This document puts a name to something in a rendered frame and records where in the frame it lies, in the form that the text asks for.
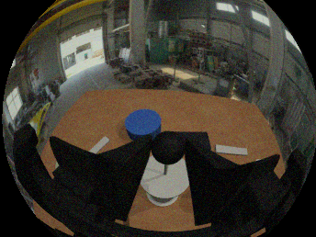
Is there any black flat panel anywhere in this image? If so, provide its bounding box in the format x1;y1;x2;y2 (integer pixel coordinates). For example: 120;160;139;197
176;131;212;149

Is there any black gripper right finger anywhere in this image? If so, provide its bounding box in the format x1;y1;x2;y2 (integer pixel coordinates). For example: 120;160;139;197
184;137;280;226

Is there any grey flat bar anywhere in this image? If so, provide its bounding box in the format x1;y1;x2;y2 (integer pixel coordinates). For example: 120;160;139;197
214;144;249;156
89;136;110;154

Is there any blue short cylinder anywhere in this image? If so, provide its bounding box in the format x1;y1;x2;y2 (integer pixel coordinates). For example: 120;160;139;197
124;108;162;141

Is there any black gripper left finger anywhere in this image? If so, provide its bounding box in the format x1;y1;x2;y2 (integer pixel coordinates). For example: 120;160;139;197
49;134;152;221

